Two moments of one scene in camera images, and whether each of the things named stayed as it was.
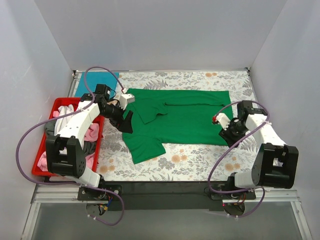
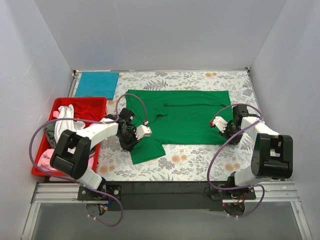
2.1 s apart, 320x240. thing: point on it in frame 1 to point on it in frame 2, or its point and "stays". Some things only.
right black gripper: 227,135 stays
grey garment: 49,128 stays
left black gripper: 122,119 to 130,139
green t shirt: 173,116 stays
